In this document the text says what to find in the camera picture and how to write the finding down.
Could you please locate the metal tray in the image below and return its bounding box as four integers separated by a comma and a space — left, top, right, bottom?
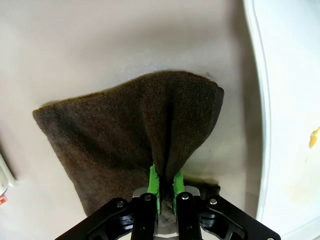
242, 0, 320, 226

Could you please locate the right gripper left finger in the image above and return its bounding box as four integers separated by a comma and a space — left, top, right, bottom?
53, 164, 161, 240

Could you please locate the brown cloth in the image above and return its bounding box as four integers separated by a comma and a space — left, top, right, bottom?
32, 70, 225, 218

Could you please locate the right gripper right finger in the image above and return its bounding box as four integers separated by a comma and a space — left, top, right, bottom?
172, 169, 282, 240

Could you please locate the white folded stand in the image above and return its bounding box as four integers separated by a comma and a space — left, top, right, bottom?
0, 149, 20, 191

